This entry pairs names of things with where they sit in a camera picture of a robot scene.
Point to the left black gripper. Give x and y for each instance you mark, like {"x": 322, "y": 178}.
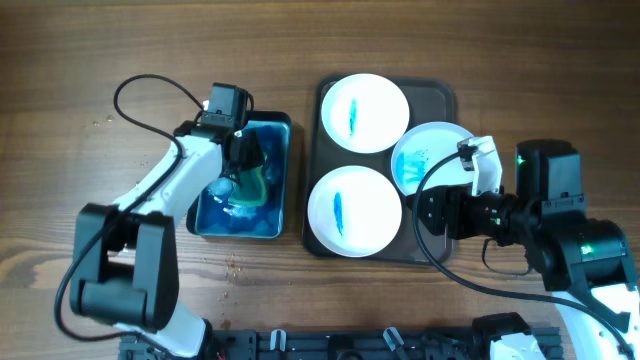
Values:
{"x": 255, "y": 156}

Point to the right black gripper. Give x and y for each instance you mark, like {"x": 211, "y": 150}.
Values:
{"x": 450, "y": 199}

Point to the green scouring sponge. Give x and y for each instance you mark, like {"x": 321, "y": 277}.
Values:
{"x": 250, "y": 189}

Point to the white plate blue smear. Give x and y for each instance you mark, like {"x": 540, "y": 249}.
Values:
{"x": 420, "y": 149}

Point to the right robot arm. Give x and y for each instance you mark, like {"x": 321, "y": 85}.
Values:
{"x": 586, "y": 265}

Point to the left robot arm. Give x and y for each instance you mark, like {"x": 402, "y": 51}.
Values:
{"x": 124, "y": 271}

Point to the dark brown serving tray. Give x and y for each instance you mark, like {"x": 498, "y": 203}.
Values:
{"x": 429, "y": 100}

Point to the black tub blue water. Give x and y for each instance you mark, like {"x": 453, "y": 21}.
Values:
{"x": 212, "y": 215}

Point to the white plate top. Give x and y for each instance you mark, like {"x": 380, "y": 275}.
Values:
{"x": 365, "y": 113}

